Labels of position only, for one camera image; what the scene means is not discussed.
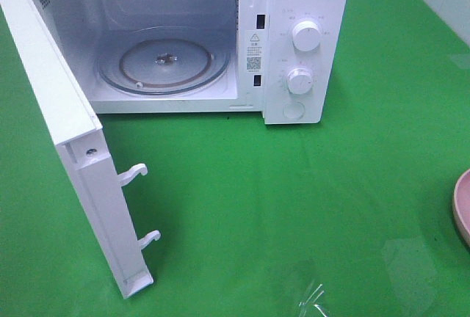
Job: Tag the round door release button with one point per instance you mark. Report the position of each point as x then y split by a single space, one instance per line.
294 110

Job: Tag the white microwave knob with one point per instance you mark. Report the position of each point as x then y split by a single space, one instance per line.
300 81
306 35

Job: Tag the white microwave door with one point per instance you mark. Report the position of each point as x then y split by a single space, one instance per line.
78 138

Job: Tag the pink round plate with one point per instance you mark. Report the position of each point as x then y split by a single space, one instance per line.
461 205

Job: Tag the white warning label sticker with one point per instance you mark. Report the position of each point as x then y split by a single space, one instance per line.
254 50

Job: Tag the white microwave oven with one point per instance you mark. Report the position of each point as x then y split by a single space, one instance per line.
80 29

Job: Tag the clear tape patch on table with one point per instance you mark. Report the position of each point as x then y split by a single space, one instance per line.
310 304

